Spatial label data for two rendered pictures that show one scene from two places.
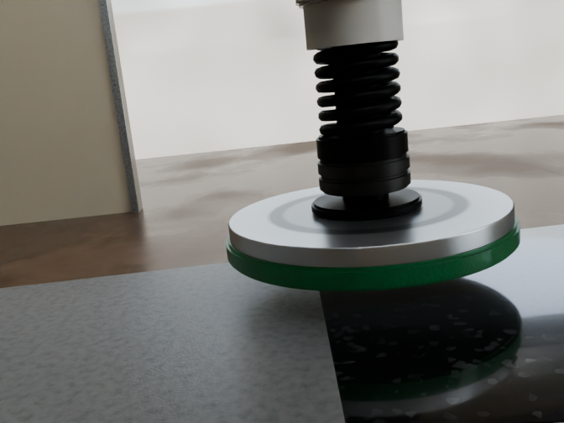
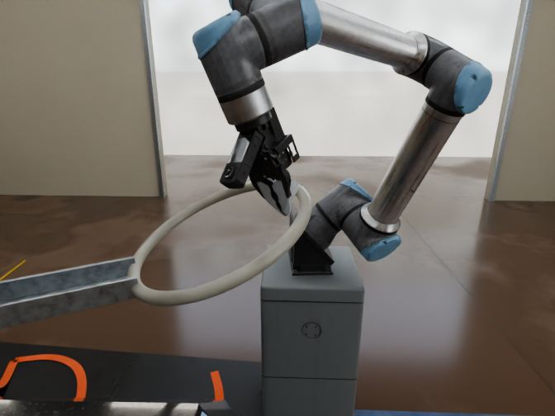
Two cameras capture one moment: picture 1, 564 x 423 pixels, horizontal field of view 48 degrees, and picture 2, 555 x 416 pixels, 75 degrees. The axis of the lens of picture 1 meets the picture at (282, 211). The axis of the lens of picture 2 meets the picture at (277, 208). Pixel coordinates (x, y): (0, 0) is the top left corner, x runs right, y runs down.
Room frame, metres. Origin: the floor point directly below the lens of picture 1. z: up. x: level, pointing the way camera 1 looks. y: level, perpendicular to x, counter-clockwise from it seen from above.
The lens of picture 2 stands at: (-0.07, -0.85, 1.57)
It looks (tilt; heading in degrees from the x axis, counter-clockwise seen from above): 18 degrees down; 3
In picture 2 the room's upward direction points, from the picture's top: straight up
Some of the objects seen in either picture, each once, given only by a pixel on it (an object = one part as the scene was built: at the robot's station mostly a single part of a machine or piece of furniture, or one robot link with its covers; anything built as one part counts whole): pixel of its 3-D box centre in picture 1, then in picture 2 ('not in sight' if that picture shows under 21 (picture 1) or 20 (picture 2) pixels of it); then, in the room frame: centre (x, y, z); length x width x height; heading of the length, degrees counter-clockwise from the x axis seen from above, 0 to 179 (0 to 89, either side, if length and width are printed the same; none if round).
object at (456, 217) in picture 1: (367, 215); not in sight; (0.47, -0.06, 0.92); 0.21 x 0.21 x 0.01
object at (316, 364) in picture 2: not in sight; (307, 346); (1.33, -0.91, 0.43); 0.50 x 0.50 x 0.85; 1
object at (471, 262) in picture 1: (367, 219); not in sight; (0.47, -0.06, 0.91); 0.22 x 0.22 x 0.04
